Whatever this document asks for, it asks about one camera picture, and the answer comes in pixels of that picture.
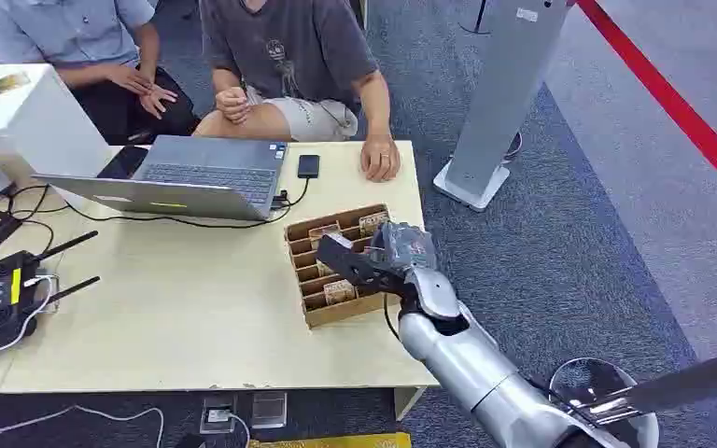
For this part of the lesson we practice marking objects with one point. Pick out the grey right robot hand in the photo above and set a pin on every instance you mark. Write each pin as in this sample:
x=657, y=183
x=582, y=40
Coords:
x=395, y=253

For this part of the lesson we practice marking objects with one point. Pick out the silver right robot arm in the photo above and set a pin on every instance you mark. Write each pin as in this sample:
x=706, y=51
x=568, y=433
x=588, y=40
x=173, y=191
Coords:
x=463, y=365

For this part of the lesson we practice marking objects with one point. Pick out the wooden card box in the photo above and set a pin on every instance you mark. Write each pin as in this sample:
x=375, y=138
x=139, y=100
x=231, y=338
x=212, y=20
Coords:
x=324, y=312

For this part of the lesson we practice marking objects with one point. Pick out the black smartphone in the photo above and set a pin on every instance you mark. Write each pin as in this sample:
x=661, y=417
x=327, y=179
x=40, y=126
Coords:
x=308, y=166

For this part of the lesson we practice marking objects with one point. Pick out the pale desk leg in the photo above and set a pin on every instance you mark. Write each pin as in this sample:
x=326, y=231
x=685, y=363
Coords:
x=408, y=402

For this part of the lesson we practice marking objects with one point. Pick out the yellow patterned mat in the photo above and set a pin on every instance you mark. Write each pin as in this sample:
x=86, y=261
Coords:
x=334, y=441

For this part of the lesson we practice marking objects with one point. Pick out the grey standing pillar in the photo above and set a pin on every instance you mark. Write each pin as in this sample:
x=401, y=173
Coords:
x=507, y=86

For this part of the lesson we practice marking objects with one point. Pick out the silver open laptop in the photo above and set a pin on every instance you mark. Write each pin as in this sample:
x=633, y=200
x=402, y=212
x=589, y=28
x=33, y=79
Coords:
x=210, y=176

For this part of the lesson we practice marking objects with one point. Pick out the floor socket box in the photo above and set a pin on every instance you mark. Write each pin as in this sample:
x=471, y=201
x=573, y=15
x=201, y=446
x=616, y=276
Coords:
x=218, y=414
x=269, y=410

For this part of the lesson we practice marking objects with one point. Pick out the person in grey shirt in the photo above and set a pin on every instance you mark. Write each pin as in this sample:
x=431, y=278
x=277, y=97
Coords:
x=290, y=56

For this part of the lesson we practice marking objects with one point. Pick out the round silver robot joint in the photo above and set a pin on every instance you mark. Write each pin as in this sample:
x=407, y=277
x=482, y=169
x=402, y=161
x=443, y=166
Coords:
x=587, y=377

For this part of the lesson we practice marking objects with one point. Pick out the red floor tape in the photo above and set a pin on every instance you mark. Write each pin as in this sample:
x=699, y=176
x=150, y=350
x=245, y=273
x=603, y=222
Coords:
x=674, y=105

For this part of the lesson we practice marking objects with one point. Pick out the dark grey robot bar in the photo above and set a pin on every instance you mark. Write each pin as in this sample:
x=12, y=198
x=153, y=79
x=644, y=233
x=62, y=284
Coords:
x=692, y=383

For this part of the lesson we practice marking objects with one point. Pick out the person in blue shirt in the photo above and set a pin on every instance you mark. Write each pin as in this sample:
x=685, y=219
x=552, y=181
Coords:
x=68, y=37

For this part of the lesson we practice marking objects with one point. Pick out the black remote controller with antennas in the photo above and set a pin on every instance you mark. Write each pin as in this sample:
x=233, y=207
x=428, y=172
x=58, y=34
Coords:
x=0, y=297

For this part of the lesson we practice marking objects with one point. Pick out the white box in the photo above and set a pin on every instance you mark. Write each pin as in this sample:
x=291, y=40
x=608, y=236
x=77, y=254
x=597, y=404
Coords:
x=18, y=123

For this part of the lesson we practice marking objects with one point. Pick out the printed label sticker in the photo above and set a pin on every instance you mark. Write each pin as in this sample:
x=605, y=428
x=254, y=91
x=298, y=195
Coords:
x=4, y=85

